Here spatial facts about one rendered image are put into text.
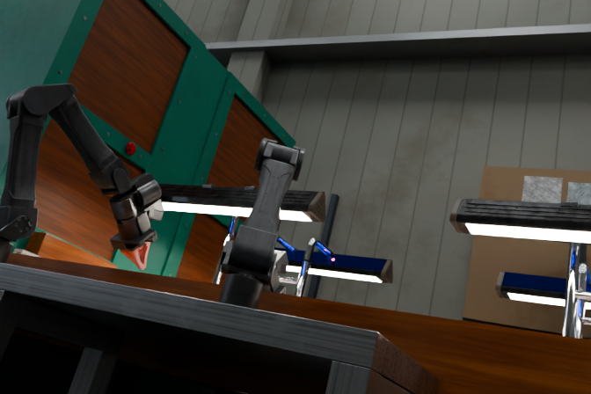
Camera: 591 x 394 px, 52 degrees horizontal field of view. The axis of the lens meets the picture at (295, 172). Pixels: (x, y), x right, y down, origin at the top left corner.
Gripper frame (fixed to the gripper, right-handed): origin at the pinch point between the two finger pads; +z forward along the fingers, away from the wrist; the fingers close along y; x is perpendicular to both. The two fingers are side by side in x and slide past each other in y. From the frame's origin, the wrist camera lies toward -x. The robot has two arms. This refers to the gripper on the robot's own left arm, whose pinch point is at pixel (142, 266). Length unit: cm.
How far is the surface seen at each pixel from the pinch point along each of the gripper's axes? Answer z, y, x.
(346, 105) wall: 52, 80, -290
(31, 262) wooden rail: -8.3, 19.6, 15.9
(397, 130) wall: 66, 39, -277
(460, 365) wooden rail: -5, -86, 20
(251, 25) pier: -7, 172, -324
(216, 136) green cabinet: -1, 41, -90
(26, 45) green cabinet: -54, 58, -31
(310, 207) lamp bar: -6.0, -36.5, -25.9
